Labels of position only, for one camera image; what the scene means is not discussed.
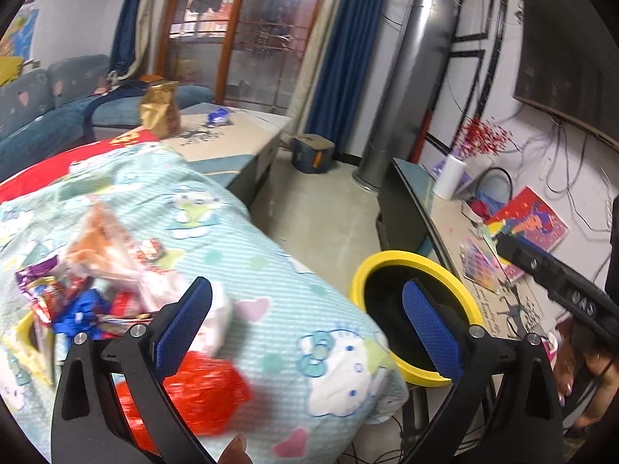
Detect red plastic bag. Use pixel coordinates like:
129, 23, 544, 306
114, 351, 253, 455

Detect blue plastic bag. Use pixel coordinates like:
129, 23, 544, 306
51, 289, 111, 339

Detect orange clear plastic bag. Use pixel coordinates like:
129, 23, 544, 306
62, 202, 144, 293

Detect yellow snack packet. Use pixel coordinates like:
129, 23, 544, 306
1, 311, 55, 387

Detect purple snack wrapper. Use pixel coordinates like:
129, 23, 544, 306
15, 254, 59, 300

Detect white foam fruit net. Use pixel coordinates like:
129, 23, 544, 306
190, 281, 234, 357

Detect red snack wrapper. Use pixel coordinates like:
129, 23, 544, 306
137, 238, 166, 263

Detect yellow black trash bin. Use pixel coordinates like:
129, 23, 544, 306
349, 250, 484, 387

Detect person right hand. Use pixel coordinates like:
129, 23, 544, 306
553, 317, 618, 430

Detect person left hand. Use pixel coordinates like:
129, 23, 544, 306
218, 433, 253, 464

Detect colourful picture book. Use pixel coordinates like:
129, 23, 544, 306
482, 185, 571, 284

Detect tv cabinet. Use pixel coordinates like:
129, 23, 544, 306
376, 158, 560, 338

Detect Hello Kitty patterned blanket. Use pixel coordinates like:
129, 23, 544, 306
1, 142, 408, 463

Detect white paper roll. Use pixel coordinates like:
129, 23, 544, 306
432, 154, 467, 200

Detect beige coffee table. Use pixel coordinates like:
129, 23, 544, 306
91, 101, 293, 209

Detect red blanket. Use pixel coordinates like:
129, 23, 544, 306
0, 127, 159, 202

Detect dark blue storage box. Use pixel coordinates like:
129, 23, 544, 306
292, 134, 335, 174

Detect gold paper bag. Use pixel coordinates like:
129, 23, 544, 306
139, 81, 180, 139

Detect blue foil wrapper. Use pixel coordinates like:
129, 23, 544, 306
206, 107, 231, 127

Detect right blue curtain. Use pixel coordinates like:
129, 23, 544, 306
305, 0, 384, 153

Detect blue curtain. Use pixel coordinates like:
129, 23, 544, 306
305, 0, 384, 153
109, 0, 140, 78

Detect blue corner sofa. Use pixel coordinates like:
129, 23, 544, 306
0, 53, 215, 183

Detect silver tower air conditioner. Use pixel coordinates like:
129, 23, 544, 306
354, 0, 457, 192

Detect left blue curtain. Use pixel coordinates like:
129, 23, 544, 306
109, 0, 140, 78

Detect yellow cushion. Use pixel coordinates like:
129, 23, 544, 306
0, 56, 24, 86

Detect wooden glass sliding door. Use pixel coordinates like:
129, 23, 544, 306
149, 0, 324, 114

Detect china map poster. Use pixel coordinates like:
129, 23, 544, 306
0, 9, 39, 61

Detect wall mounted television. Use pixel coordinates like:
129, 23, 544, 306
513, 0, 618, 148

